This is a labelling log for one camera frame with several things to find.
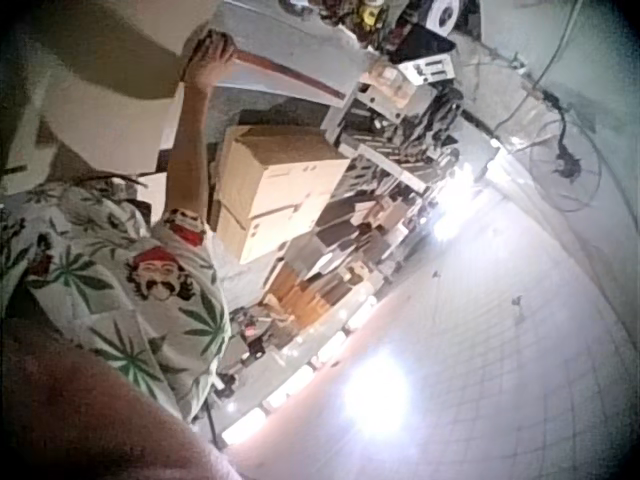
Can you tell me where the person's right hand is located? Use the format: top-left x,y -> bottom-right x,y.
182,28 -> 240,94

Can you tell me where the grey table with red edge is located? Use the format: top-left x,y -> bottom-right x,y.
217,0 -> 384,109

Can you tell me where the brown cardboard box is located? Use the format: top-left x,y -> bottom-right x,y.
208,197 -> 329,266
214,124 -> 352,232

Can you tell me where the heap of electronic devices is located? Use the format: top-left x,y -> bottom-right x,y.
279,0 -> 484,66

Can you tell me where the silver electronic device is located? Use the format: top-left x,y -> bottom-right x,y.
397,53 -> 457,89

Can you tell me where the cluttered metal shelf rack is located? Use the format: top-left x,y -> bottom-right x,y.
239,64 -> 469,346

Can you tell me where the grey wall cable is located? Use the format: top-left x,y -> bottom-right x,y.
492,0 -> 587,144

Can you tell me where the black wall fan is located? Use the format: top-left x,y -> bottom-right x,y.
528,92 -> 604,214

